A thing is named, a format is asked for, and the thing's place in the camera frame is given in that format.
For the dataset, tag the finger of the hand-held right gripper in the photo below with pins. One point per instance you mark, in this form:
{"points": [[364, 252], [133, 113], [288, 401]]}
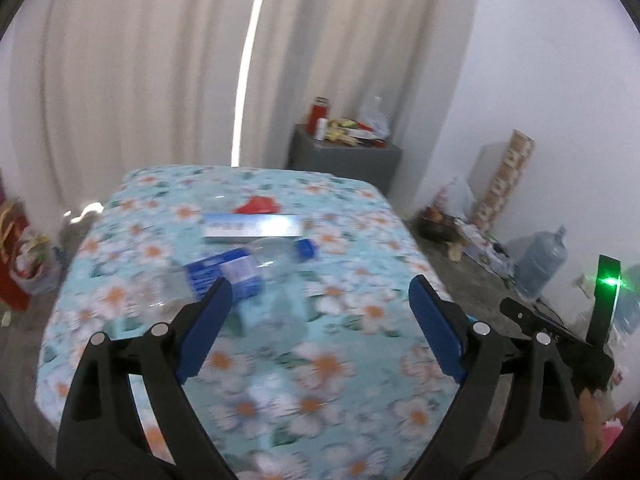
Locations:
{"points": [[522, 315]]}

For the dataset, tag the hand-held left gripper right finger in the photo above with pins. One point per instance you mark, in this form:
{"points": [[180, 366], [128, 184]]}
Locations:
{"points": [[437, 330]]}

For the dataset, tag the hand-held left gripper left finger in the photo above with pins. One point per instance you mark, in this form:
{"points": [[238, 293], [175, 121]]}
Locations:
{"points": [[202, 332]]}

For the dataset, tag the clear bottle with blue label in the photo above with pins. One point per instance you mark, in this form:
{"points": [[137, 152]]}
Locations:
{"points": [[240, 270]]}

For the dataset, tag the large blue water jug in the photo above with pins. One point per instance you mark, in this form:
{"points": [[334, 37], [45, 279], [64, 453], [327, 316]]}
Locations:
{"points": [[542, 265]]}

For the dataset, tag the pile of white packaging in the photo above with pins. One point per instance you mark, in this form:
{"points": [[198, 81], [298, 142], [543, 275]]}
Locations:
{"points": [[487, 252]]}

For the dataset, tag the small tan cup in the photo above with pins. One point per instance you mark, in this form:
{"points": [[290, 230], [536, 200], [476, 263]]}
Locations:
{"points": [[455, 251]]}

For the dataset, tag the black basket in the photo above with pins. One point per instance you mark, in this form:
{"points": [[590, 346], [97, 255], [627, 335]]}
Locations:
{"points": [[437, 227]]}

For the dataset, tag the floral light blue tablecloth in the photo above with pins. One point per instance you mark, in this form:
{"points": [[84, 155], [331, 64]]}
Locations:
{"points": [[325, 360]]}

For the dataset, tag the long blue white box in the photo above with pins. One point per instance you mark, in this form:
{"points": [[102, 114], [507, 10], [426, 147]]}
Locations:
{"points": [[250, 226]]}

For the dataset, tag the clear plastic bag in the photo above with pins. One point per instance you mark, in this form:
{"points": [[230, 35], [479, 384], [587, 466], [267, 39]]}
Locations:
{"points": [[452, 197]]}

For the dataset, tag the red crumpled wrapper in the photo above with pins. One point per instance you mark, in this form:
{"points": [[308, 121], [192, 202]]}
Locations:
{"points": [[257, 206]]}

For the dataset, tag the white board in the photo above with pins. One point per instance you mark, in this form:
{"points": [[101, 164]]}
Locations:
{"points": [[487, 170]]}

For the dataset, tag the plastic bag with colourful contents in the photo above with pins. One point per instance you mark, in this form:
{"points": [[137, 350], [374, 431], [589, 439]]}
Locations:
{"points": [[35, 265]]}

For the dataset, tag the grey cabinet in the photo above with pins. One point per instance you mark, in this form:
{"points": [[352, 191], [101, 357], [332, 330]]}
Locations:
{"points": [[345, 165]]}

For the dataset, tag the dark red gift bag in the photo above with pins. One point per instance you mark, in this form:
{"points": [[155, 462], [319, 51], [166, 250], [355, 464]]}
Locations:
{"points": [[12, 260]]}

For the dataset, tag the pile of snack packets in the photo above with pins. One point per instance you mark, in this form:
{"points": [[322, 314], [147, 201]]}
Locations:
{"points": [[350, 130]]}

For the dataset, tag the white plastic bag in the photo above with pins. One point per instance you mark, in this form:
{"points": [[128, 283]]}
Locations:
{"points": [[375, 117]]}

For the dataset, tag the small white bottle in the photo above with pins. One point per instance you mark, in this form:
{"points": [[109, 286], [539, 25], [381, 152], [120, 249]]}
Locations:
{"points": [[321, 130]]}

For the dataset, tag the red thermos flask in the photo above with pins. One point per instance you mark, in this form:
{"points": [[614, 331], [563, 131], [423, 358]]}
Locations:
{"points": [[317, 110]]}

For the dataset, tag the cream pleated curtain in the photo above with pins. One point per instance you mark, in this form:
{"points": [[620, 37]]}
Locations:
{"points": [[125, 85]]}

